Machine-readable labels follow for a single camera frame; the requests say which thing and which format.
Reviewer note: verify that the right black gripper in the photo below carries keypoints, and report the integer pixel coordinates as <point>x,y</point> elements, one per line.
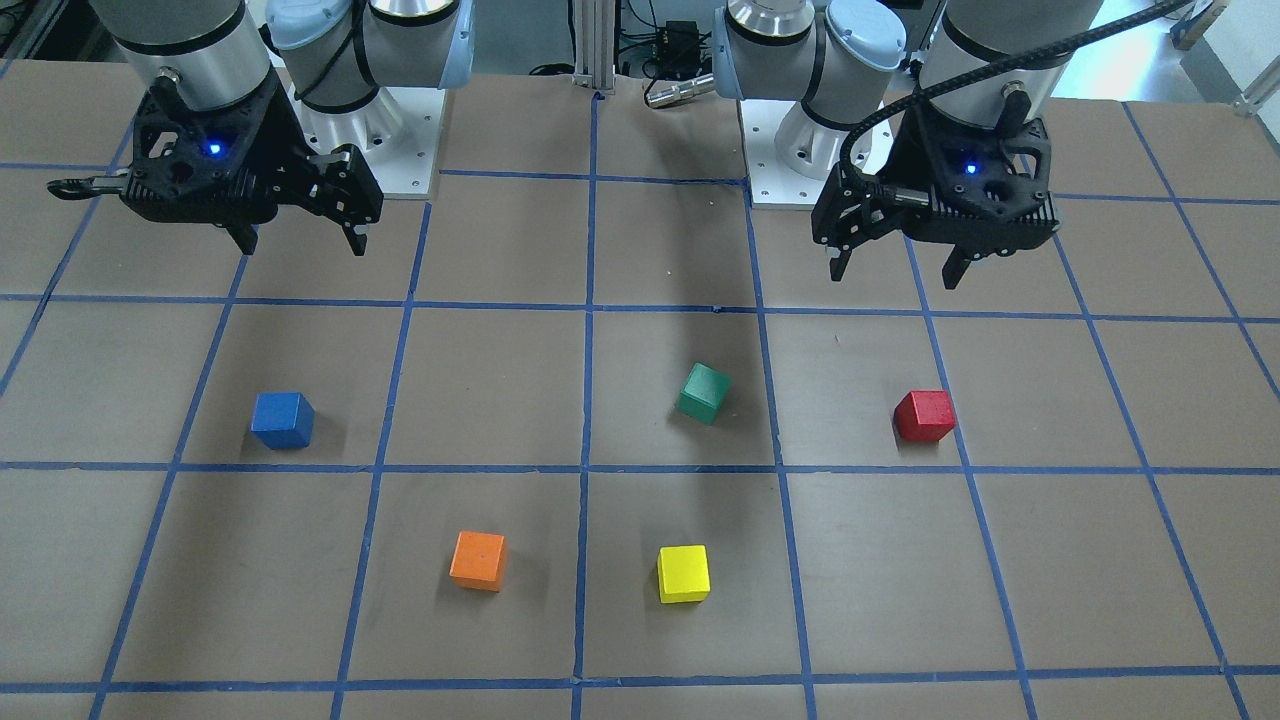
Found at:
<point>288,137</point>

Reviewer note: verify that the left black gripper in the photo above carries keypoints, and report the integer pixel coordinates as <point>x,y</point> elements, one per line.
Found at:
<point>908,152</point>

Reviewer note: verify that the red wooden block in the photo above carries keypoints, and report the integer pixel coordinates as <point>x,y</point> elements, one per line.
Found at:
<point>925,416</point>

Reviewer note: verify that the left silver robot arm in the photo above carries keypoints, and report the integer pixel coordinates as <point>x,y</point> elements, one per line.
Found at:
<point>837,60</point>

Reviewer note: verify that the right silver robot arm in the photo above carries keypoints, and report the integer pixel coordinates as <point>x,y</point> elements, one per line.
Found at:
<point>333,56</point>

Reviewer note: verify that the blue wooden block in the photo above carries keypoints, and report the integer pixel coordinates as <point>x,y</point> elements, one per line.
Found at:
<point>282,420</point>

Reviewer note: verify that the green wooden block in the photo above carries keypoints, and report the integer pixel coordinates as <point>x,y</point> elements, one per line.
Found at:
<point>703,393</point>

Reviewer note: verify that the orange wooden block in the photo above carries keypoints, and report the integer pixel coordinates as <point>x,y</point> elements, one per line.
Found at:
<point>479,561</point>

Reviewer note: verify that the yellow wooden block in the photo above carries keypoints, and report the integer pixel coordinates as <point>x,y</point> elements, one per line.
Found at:
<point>683,573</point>

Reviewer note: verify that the silver metal cylinder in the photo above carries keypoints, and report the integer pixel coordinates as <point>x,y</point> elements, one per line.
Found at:
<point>680,92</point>

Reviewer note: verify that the black electronics box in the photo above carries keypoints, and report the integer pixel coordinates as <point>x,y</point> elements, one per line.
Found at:
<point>677,49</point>

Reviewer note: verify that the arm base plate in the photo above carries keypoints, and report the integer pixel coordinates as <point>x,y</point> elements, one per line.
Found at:
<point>789,156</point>
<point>398,133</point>

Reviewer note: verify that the aluminium frame post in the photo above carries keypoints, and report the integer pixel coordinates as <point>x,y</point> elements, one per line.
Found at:
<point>594,38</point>

